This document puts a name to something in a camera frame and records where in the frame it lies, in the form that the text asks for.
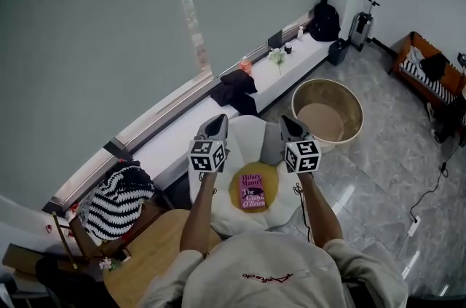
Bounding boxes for person's left forearm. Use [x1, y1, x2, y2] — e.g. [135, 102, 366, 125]
[180, 171, 219, 256]

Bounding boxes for white window ledge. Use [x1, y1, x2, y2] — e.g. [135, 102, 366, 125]
[130, 30, 338, 191]

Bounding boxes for white flower-shaped floor cushion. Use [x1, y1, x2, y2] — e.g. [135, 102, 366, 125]
[187, 115, 310, 237]

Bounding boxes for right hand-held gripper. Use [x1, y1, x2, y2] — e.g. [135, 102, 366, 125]
[279, 115, 323, 175]

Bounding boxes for large cardboard sheet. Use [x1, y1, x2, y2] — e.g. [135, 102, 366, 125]
[1, 242, 72, 277]

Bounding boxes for black backpack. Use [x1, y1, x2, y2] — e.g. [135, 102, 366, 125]
[307, 2, 341, 42]

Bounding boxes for crumpled black garment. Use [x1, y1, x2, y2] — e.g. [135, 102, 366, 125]
[210, 68, 260, 117]

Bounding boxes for pink book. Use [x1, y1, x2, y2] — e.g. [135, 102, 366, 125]
[239, 173, 266, 210]

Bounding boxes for small potted white flowers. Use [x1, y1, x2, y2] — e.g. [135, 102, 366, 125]
[98, 256, 121, 272]

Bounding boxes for person's right forearm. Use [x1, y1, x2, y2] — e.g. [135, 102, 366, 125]
[296, 171, 344, 249]

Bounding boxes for silver black suitcase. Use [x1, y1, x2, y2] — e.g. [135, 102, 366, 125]
[347, 0, 381, 52]

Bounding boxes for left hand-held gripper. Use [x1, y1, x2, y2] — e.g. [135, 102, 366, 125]
[186, 114, 231, 175]

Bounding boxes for wooden coffee table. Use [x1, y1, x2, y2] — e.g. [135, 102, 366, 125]
[103, 208, 223, 308]

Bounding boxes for white flower bunch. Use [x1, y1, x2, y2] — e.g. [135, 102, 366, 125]
[267, 47, 287, 76]

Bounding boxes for black jacket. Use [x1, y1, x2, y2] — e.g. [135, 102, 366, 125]
[34, 257, 121, 308]

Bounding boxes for black white striped knit blanket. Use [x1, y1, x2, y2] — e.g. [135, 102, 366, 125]
[76, 159, 156, 242]

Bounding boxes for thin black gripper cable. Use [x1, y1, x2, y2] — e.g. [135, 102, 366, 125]
[293, 182, 314, 245]

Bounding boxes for wooden shelf rack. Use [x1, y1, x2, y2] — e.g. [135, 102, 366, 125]
[50, 202, 165, 271]

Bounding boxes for black bag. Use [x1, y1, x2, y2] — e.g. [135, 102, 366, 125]
[419, 53, 451, 82]

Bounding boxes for black power cable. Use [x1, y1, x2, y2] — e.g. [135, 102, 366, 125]
[410, 142, 459, 224]

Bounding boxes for black waste bin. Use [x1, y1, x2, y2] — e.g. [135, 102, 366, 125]
[327, 38, 351, 66]

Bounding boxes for wooden bench striped cushion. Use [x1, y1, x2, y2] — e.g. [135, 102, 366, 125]
[388, 31, 466, 109]

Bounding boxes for black picture frame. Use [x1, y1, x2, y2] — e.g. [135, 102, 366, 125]
[267, 28, 284, 50]

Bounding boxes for person's grey shirt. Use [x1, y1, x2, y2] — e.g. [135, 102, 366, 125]
[140, 230, 409, 308]

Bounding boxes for white power strip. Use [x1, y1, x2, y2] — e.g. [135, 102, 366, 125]
[407, 214, 422, 237]

